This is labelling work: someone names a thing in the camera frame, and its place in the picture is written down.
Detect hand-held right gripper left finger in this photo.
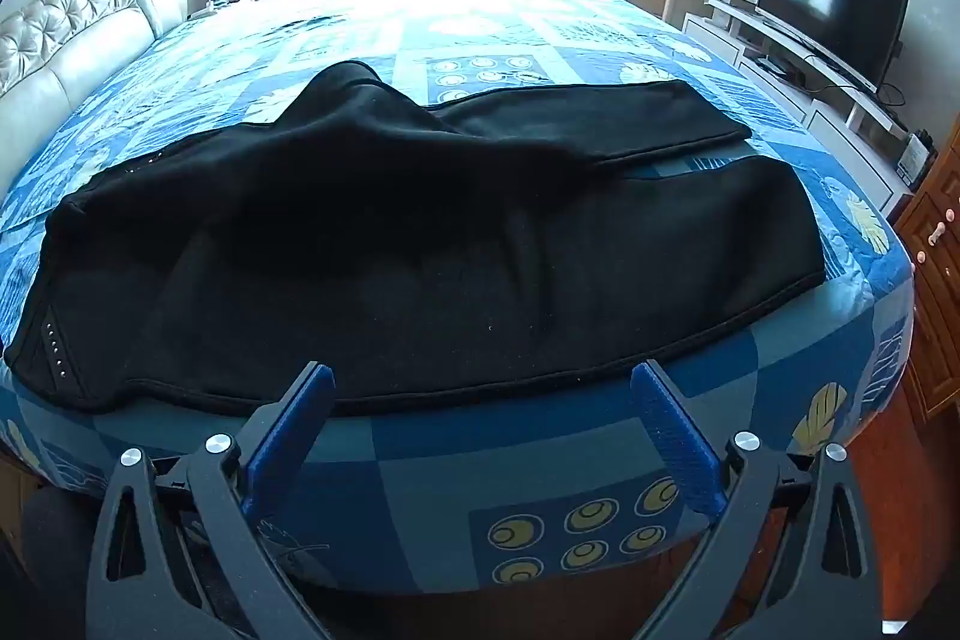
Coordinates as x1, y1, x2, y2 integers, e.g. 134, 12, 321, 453
88, 362, 335, 640

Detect white television stand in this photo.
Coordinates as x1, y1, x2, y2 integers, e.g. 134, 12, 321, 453
681, 0, 938, 220

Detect cream tufted leather headboard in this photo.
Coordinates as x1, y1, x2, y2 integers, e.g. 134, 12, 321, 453
0, 0, 188, 100

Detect brown wooden cabinet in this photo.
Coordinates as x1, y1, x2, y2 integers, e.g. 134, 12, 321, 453
892, 111, 960, 420

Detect black pants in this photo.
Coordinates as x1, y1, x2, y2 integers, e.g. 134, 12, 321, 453
4, 61, 826, 417

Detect blue patterned bed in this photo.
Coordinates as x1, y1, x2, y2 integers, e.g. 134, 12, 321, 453
0, 0, 917, 597

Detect black flat television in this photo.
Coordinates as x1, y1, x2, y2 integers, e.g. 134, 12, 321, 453
754, 0, 912, 94

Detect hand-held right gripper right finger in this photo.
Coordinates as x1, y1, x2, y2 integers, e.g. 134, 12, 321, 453
630, 359, 884, 640

